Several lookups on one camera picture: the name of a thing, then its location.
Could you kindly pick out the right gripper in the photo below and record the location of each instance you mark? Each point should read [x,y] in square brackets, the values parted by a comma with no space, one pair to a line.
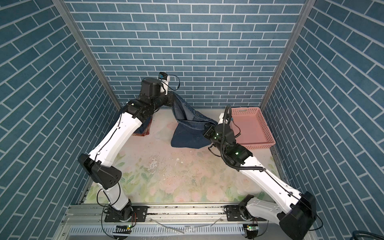
[208,132]

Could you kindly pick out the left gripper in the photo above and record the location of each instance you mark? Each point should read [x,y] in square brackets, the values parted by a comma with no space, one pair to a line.
[169,100]

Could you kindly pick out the pink plastic basket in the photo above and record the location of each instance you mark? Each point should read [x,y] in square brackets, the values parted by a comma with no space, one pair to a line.
[255,132]

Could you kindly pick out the dark navy denim skirt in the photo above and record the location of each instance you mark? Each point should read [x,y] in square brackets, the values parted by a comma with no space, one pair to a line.
[191,125]

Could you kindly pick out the blue denim skirt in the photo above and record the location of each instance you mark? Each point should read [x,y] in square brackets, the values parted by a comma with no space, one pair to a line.
[147,124]

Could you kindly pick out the red plaid skirt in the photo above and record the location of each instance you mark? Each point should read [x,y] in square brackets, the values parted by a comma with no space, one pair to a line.
[142,131]

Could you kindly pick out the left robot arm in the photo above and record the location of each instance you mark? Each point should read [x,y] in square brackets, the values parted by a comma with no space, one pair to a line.
[98,164]

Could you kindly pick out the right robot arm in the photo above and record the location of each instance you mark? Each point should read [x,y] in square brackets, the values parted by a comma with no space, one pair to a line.
[295,227]

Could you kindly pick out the right green circuit board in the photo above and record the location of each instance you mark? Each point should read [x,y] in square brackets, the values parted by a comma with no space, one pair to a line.
[251,231]

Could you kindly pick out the green circuit board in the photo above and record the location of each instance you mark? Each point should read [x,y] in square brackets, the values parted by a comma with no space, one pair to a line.
[122,230]
[251,231]

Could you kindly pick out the left green circuit board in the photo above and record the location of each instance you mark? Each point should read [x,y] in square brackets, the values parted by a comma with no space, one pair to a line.
[122,230]

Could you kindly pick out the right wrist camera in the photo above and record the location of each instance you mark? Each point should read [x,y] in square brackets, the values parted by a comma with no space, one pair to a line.
[226,120]

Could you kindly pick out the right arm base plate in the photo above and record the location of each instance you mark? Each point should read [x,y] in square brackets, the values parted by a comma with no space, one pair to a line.
[234,213]

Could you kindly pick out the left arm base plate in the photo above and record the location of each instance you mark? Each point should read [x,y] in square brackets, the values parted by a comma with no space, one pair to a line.
[133,214]

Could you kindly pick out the aluminium mounting rail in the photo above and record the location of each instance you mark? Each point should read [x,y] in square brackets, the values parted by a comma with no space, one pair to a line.
[182,213]

